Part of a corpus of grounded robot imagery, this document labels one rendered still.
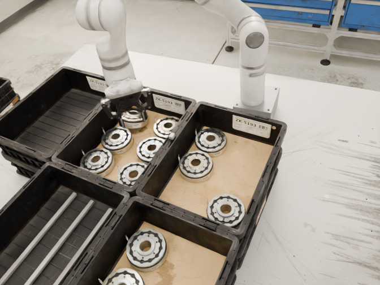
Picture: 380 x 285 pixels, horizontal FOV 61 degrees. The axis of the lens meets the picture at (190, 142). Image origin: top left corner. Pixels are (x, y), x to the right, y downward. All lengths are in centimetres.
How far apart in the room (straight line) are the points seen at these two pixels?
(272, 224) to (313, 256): 14
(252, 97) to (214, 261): 63
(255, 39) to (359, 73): 191
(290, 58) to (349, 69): 47
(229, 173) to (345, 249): 39
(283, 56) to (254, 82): 182
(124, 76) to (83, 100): 58
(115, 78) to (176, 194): 38
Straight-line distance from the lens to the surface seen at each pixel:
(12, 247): 104
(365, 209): 116
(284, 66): 287
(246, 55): 112
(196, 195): 95
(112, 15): 72
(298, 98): 146
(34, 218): 106
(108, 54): 77
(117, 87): 79
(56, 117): 133
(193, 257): 87
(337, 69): 292
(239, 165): 101
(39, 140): 127
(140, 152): 104
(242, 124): 105
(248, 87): 120
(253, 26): 107
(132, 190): 87
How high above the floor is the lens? 163
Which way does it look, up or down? 48 degrees down
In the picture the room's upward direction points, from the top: 7 degrees counter-clockwise
